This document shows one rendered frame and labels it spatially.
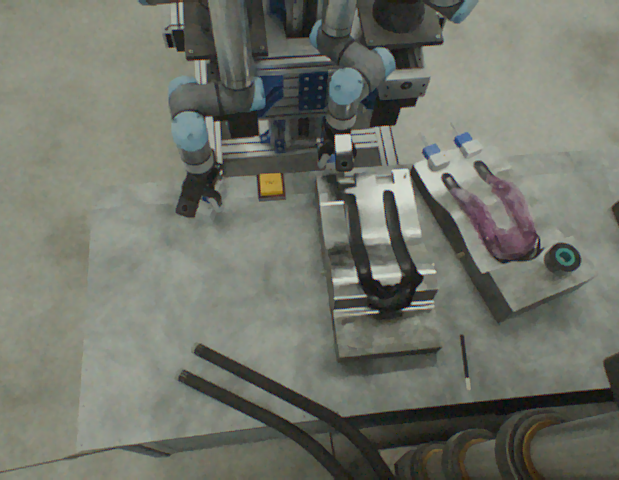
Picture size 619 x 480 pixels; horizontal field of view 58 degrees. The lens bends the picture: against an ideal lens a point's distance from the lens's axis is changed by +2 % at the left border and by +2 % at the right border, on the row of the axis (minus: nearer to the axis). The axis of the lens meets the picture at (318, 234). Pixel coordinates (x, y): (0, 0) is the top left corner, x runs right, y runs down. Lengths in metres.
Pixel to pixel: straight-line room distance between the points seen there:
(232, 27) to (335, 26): 0.29
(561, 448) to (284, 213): 1.10
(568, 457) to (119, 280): 1.20
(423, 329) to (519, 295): 0.25
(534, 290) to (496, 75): 1.80
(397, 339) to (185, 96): 0.77
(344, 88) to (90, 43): 2.05
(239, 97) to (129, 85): 1.67
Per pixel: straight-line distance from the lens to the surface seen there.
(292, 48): 1.73
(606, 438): 0.57
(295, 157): 2.37
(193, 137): 1.24
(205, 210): 1.53
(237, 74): 1.27
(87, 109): 2.91
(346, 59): 1.42
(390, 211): 1.51
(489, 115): 2.94
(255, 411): 1.35
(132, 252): 1.58
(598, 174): 1.89
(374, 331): 1.41
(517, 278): 1.50
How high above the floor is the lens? 2.20
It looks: 65 degrees down
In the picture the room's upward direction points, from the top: 8 degrees clockwise
